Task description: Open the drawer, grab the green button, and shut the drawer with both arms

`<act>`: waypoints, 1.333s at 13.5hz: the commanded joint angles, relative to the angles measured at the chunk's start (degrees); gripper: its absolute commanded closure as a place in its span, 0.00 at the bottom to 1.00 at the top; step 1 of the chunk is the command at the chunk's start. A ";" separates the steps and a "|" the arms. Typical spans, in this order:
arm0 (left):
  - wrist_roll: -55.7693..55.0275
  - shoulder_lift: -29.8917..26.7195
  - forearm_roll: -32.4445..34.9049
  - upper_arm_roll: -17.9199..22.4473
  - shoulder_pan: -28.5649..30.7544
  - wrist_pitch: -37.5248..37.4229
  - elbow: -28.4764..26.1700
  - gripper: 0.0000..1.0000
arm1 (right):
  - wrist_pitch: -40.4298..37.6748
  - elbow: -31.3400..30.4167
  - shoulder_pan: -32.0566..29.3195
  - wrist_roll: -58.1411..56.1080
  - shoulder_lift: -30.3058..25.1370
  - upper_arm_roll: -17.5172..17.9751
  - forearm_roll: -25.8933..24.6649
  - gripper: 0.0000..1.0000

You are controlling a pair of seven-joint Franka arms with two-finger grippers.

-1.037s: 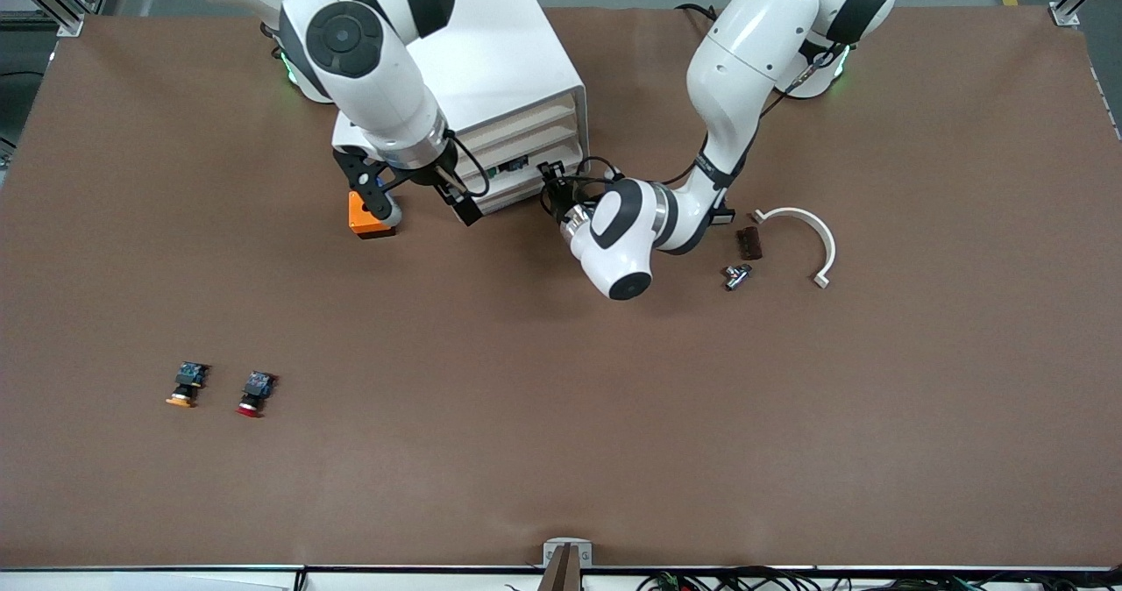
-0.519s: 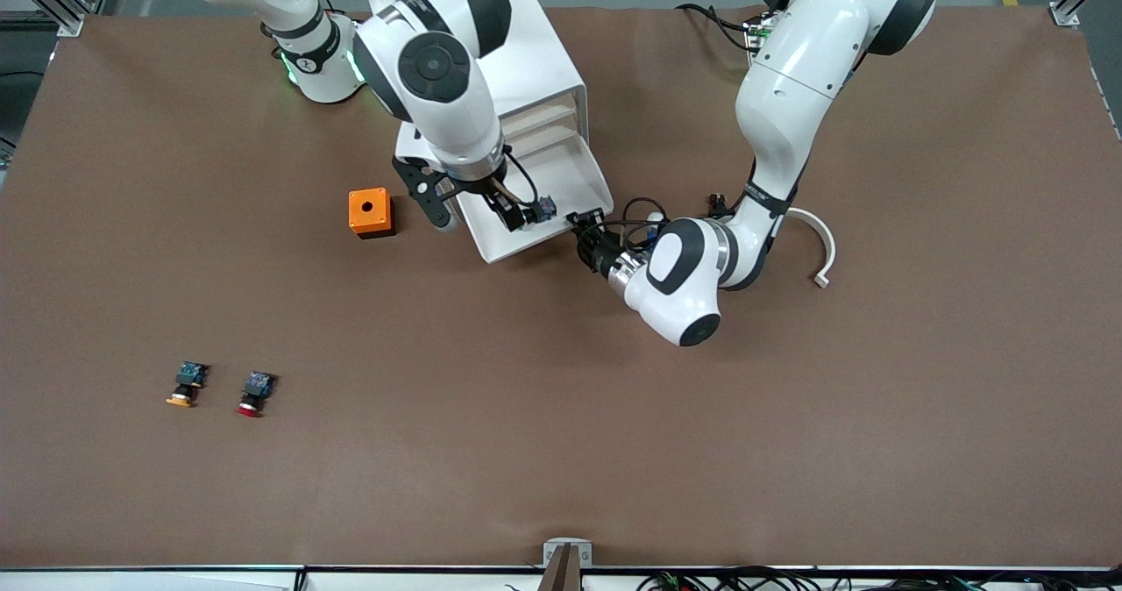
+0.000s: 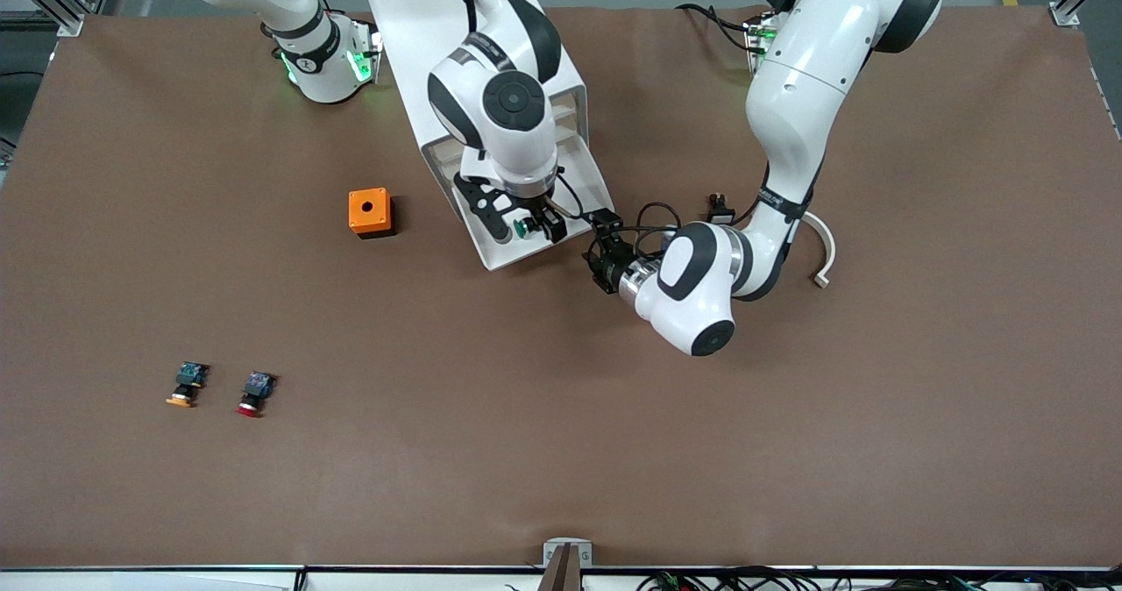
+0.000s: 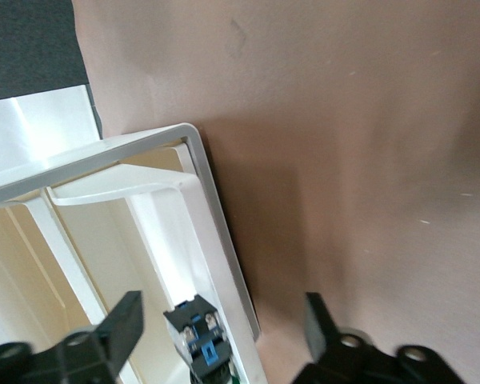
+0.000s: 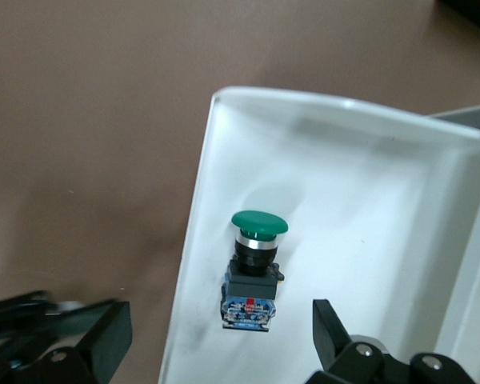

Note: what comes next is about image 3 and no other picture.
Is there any red push button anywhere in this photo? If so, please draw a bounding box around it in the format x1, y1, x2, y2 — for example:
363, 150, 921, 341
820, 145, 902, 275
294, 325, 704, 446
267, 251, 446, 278
236, 371, 278, 418

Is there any yellow push button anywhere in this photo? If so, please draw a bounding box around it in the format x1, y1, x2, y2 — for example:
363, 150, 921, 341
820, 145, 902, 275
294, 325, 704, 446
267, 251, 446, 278
166, 362, 209, 409

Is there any brown table cover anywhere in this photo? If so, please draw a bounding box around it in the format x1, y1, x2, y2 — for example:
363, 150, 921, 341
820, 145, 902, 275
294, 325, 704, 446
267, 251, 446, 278
0, 4, 1122, 571

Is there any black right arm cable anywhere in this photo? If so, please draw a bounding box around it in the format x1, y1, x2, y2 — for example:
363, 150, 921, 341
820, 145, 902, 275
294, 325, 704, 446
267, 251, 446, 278
554, 173, 606, 222

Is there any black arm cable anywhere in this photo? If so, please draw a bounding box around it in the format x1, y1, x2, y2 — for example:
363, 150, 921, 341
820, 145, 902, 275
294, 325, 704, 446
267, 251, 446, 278
554, 173, 606, 222
631, 202, 683, 255

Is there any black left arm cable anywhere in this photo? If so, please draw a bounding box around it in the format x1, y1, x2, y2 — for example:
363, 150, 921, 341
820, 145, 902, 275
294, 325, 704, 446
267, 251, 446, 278
631, 202, 683, 255

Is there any orange push button enclosure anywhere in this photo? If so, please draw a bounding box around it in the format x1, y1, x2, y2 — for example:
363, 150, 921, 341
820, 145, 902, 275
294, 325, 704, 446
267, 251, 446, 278
348, 188, 396, 239

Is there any white curved bracket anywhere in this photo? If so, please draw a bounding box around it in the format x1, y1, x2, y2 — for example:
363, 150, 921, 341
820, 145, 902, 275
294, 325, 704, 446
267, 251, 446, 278
802, 211, 837, 289

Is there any black base cable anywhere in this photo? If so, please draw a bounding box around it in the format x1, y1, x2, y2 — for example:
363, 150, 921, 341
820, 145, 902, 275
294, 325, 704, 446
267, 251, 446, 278
675, 2, 756, 53

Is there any grey metal bracket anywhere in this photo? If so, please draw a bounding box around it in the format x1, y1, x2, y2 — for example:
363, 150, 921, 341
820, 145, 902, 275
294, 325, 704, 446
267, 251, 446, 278
543, 538, 593, 568

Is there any brown tapered post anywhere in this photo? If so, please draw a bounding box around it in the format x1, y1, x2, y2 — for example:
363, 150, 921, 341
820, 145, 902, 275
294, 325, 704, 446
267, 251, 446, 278
536, 545, 583, 591

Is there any black cable bundle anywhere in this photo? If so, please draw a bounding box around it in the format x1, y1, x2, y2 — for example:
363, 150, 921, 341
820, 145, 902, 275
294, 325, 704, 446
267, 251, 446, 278
636, 565, 1122, 591

